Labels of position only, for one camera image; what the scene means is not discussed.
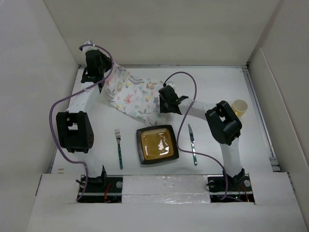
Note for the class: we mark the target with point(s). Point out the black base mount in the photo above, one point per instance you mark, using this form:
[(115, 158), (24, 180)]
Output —
[(111, 192), (241, 192)]

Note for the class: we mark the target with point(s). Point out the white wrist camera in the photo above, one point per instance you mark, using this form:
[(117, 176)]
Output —
[(87, 46), (169, 84)]

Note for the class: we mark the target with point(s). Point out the floral patterned cloth placemat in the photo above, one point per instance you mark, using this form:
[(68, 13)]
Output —
[(134, 96)]

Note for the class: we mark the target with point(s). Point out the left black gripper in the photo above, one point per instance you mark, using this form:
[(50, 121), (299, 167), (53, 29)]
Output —
[(107, 60)]

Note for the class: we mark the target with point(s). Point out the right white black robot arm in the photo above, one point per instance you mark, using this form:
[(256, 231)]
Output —
[(224, 125)]

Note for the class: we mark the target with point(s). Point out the yellow mug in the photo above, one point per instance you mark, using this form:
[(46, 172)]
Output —
[(239, 107)]

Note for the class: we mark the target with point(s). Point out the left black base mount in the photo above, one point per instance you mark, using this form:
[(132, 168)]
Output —
[(111, 192)]

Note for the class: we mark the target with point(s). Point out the knife with teal handle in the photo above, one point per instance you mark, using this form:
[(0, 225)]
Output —
[(192, 144)]

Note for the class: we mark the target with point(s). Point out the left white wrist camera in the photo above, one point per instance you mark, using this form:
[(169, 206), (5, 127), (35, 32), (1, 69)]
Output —
[(87, 46)]

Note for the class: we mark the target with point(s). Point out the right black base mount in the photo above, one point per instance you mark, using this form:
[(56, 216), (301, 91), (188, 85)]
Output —
[(241, 192)]

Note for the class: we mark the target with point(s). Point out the fork with teal handle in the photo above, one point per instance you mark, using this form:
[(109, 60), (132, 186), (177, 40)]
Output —
[(118, 139)]

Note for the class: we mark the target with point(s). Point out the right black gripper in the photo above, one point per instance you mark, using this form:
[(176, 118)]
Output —
[(163, 108)]

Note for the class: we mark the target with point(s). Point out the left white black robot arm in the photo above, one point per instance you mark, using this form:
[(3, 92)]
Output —
[(75, 132)]

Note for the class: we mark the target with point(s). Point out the square black amber plate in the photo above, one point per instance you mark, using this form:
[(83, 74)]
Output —
[(156, 144)]

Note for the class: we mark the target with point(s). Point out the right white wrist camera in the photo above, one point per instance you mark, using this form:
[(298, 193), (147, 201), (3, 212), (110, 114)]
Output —
[(169, 84)]

